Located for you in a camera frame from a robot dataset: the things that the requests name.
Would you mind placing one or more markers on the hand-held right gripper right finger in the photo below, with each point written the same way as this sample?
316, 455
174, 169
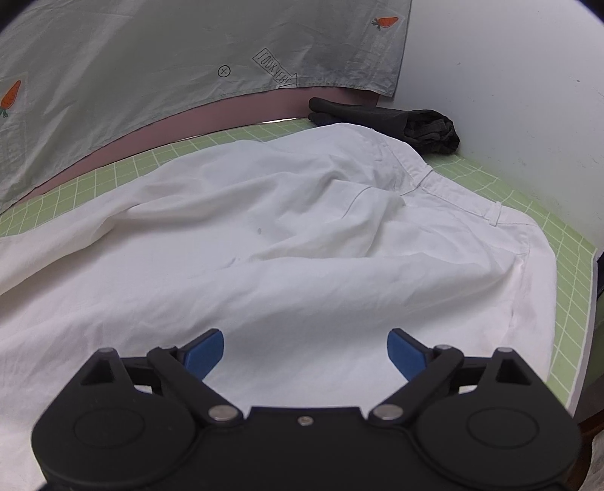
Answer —
406, 351

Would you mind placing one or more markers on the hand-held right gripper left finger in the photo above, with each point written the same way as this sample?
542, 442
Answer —
205, 351

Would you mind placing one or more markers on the white pants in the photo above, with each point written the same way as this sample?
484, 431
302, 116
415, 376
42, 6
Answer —
236, 259

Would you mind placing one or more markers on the green grid mat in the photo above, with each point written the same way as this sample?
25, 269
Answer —
571, 283

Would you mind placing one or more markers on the black pants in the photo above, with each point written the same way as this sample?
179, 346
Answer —
415, 127

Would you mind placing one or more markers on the pink board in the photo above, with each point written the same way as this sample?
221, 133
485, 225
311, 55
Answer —
188, 122

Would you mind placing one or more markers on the grey carrot print sheet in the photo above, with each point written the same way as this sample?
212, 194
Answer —
141, 61

